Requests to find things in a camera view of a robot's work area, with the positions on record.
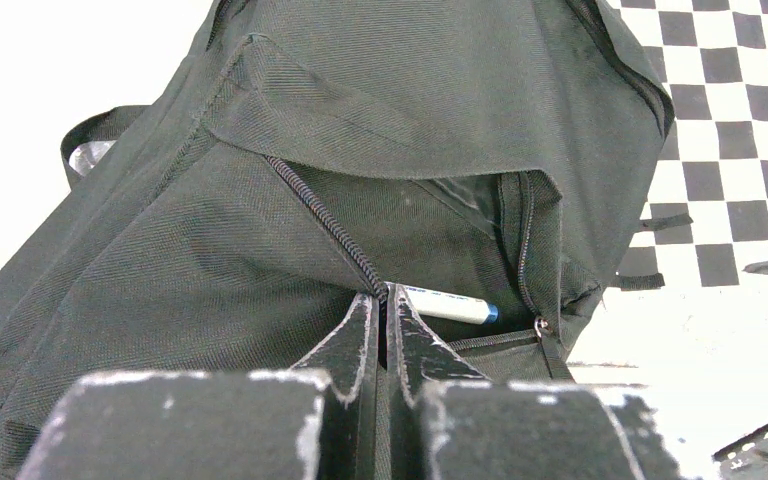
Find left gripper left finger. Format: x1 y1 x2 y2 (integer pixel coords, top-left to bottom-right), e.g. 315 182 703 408
291 294 379 479

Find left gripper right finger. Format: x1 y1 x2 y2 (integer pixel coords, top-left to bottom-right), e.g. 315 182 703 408
386 284 490 479

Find white blue marker pen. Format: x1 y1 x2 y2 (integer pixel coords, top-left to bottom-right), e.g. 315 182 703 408
386 282 499 325

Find black white chessboard mat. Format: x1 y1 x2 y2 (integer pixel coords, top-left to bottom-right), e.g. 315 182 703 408
615 1 768 288

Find black student backpack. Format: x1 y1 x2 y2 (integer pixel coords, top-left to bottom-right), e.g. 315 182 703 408
0 1 675 479

